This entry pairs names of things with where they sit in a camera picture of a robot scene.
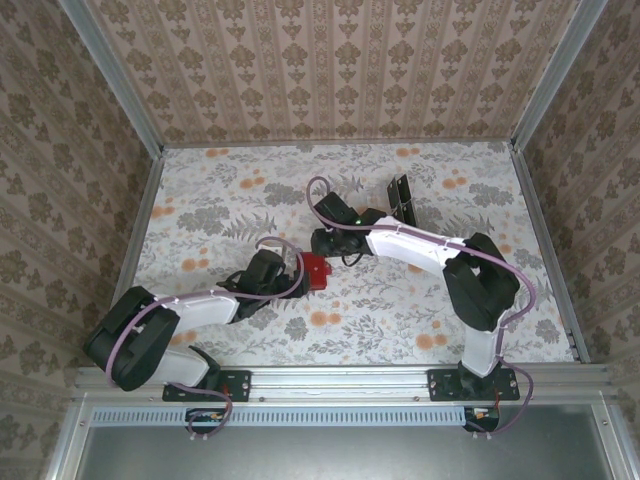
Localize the aluminium side rail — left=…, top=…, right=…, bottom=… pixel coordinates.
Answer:
left=117, top=149, right=167, bottom=291
left=509, top=147, right=592, bottom=365

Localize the aluminium front rail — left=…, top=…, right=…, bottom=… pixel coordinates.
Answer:
left=73, top=363, right=615, bottom=403

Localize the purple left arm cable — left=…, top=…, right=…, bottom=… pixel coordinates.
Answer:
left=105, top=235, right=306, bottom=444

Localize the red card holder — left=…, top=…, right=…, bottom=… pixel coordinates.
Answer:
left=298, top=251, right=334, bottom=293

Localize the grey metal sheet panel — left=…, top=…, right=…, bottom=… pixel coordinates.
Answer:
left=79, top=424, right=611, bottom=480

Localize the grey slotted cable duct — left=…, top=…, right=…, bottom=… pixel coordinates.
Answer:
left=91, top=405, right=504, bottom=428

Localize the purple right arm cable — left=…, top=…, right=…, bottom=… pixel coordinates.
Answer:
left=305, top=176, right=535, bottom=442

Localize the aluminium frame post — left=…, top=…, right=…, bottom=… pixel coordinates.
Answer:
left=509, top=0, right=612, bottom=154
left=55, top=0, right=168, bottom=160

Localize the floral patterned table cover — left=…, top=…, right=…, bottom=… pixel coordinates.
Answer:
left=127, top=141, right=576, bottom=369

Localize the clear acrylic card stand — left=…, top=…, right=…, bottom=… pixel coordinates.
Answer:
left=384, top=173, right=420, bottom=231

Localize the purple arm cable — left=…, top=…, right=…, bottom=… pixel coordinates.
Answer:
left=305, top=176, right=535, bottom=442
left=105, top=235, right=306, bottom=444

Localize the black connector board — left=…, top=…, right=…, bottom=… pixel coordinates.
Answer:
left=184, top=407, right=235, bottom=435
left=462, top=405, right=504, bottom=435

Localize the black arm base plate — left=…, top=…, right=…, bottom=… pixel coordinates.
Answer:
left=428, top=367, right=521, bottom=403
left=161, top=368, right=252, bottom=403

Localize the aluminium lower frame profile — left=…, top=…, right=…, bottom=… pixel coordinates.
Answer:
left=43, top=399, right=99, bottom=480
left=591, top=402, right=632, bottom=480

